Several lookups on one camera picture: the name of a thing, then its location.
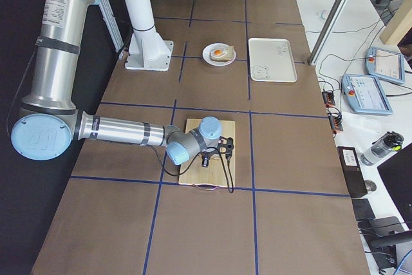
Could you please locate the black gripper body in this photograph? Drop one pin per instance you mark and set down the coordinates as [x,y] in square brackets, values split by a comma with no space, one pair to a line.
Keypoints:
[206,158]

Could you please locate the white round plate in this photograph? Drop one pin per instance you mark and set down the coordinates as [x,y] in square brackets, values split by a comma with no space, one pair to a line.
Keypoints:
[207,58]

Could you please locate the bread slice with fried egg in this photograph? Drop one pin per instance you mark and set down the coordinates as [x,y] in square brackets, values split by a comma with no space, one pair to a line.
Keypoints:
[222,53]

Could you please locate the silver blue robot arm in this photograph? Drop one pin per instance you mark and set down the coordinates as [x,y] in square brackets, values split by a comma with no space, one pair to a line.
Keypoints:
[49,119]

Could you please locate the wooden cutting board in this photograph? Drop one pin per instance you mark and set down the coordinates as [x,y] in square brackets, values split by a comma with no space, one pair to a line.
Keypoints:
[213,175]

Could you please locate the cream plastic tray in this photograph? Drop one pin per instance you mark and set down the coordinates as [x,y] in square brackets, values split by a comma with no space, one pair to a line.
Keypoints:
[271,60]

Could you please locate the white pillar with base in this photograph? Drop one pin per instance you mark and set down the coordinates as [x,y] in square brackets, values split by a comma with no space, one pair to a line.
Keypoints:
[147,49]

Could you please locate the orange black connector lower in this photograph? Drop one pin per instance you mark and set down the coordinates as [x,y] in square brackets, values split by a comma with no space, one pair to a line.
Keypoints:
[335,119]

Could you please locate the orange black connector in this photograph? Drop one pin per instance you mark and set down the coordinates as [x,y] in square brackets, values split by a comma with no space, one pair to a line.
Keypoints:
[329,98]
[335,119]

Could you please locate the orange black connector upper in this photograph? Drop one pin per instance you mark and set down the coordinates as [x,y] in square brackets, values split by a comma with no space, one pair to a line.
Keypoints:
[329,98]

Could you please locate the black rectangular box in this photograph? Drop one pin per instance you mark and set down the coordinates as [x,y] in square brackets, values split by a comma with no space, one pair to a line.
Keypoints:
[352,171]

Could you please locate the near blue teach pendant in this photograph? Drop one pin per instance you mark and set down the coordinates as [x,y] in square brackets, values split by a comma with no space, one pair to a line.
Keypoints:
[365,95]

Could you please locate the blue teach pendant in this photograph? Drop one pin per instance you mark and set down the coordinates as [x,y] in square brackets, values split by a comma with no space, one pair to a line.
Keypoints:
[365,95]
[385,64]

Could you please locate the clear water bottle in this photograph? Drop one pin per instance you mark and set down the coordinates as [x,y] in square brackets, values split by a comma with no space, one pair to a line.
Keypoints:
[386,144]

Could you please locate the black monitor corner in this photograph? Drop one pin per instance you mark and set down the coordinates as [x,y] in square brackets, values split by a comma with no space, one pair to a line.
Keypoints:
[395,173]

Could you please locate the far blue teach pendant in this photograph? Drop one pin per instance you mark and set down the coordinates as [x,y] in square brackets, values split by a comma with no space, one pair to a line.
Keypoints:
[385,64]

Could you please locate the wooden block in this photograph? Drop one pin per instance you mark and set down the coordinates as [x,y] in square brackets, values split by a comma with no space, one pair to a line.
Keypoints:
[399,25]

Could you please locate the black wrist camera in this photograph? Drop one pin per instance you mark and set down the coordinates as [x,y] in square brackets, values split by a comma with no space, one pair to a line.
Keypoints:
[226,145]

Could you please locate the aluminium frame post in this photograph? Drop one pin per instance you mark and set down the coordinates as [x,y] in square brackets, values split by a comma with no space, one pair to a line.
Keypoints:
[330,22]

